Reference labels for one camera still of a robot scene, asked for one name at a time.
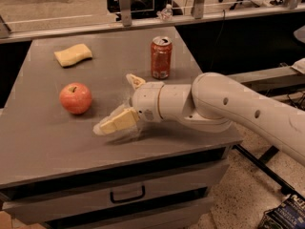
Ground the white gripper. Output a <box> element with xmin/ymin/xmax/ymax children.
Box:
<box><xmin>92</xmin><ymin>73</ymin><xmax>164</xmax><ymax>135</ymax></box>

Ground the red apple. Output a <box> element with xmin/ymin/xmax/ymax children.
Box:
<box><xmin>59</xmin><ymin>82</ymin><xmax>92</xmax><ymax>115</ymax></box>

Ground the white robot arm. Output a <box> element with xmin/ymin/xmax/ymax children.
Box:
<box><xmin>93</xmin><ymin>73</ymin><xmax>305</xmax><ymax>165</ymax></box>

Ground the red coke can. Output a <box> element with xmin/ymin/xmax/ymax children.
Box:
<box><xmin>151</xmin><ymin>36</ymin><xmax>173</xmax><ymax>79</ymax></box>

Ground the yellow sponge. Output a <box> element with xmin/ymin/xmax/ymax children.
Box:
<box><xmin>54</xmin><ymin>44</ymin><xmax>92</xmax><ymax>68</ymax></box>

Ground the clear plastic water bottle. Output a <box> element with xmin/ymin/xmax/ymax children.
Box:
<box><xmin>157</xmin><ymin>4</ymin><xmax>173</xmax><ymax>21</ymax></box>

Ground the grey drawer cabinet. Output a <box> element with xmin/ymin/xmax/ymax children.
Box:
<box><xmin>0</xmin><ymin>26</ymin><xmax>244</xmax><ymax>229</ymax></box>

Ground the lower grey drawer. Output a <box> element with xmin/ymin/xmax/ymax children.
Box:
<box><xmin>44</xmin><ymin>195</ymin><xmax>215</xmax><ymax>229</ymax></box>

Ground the grey drawer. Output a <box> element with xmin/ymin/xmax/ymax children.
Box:
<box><xmin>44</xmin><ymin>195</ymin><xmax>215</xmax><ymax>229</ymax></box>
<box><xmin>4</xmin><ymin>160</ymin><xmax>229</xmax><ymax>223</ymax></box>

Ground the grey side shelf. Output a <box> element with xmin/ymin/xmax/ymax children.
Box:
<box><xmin>230</xmin><ymin>58</ymin><xmax>305</xmax><ymax>104</ymax></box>

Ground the upper grey drawer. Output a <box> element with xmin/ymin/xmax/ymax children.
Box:
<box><xmin>4</xmin><ymin>160</ymin><xmax>229</xmax><ymax>223</ymax></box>

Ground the black printed bag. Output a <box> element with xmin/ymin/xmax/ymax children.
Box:
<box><xmin>257</xmin><ymin>194</ymin><xmax>305</xmax><ymax>229</ymax></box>

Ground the black drawer handle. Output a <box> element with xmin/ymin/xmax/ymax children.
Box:
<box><xmin>110</xmin><ymin>185</ymin><xmax>146</xmax><ymax>204</ymax></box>

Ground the metal railing post left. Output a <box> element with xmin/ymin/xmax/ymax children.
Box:
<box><xmin>118</xmin><ymin>0</ymin><xmax>132</xmax><ymax>27</ymax></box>

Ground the metal railing post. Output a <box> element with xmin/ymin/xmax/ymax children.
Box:
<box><xmin>118</xmin><ymin>0</ymin><xmax>132</xmax><ymax>27</ymax></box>
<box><xmin>191</xmin><ymin>0</ymin><xmax>205</xmax><ymax>19</ymax></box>

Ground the metal railing post right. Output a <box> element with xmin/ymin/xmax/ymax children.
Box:
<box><xmin>191</xmin><ymin>0</ymin><xmax>205</xmax><ymax>19</ymax></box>

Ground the black metal floor frame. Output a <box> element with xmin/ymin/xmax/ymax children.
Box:
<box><xmin>234</xmin><ymin>144</ymin><xmax>296</xmax><ymax>196</ymax></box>

